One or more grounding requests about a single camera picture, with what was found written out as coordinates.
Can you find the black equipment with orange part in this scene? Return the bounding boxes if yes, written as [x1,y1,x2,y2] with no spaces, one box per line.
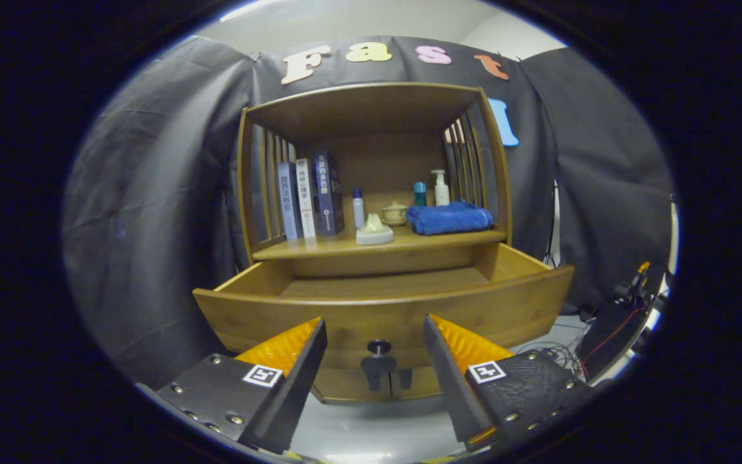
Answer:
[577,261,668,384]

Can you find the tangle of cables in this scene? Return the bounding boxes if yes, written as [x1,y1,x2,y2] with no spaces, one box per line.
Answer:
[516,342,587,381]

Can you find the black backdrop cloth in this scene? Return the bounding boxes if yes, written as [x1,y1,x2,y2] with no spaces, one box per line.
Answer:
[62,35,676,391]

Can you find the wooden drawer with black knob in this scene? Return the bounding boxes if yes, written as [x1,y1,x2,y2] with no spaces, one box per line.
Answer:
[192,242,576,371]

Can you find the wooden cabinet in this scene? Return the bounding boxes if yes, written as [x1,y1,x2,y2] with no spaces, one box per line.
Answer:
[237,82,513,403]

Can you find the white pump bottle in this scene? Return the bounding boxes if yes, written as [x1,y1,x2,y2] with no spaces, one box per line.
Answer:
[430,169,451,207]

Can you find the light blue book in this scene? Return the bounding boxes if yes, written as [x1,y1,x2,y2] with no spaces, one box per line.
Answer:
[277,161,304,241]

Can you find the wooden cabinet door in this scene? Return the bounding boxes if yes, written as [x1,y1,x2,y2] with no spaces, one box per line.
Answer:
[312,366,392,403]
[390,366,442,400]

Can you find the black tripod stand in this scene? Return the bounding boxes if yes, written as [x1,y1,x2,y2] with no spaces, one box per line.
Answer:
[542,180,562,265]

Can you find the dark blue book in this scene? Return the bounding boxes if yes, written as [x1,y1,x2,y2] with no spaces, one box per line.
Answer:
[312,150,346,237]

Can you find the folded blue towel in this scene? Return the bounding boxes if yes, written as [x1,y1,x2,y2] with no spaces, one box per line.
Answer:
[406,201,494,237]

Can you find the white book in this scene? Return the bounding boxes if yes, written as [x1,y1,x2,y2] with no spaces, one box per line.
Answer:
[295,158,318,239]

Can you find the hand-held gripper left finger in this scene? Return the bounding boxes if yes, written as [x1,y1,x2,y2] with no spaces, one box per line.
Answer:
[136,316,328,455]

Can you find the wooden countertop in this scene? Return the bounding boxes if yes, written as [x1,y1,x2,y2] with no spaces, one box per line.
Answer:
[252,193,508,261]

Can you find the beige lidded ceramic teacup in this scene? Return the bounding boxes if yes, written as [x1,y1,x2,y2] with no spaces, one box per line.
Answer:
[381,200,409,227]

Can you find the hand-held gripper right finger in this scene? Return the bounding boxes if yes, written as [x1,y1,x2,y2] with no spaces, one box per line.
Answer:
[423,314,597,452]

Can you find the white sponge with green handle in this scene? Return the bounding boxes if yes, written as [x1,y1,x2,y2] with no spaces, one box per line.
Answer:
[356,213,395,246]

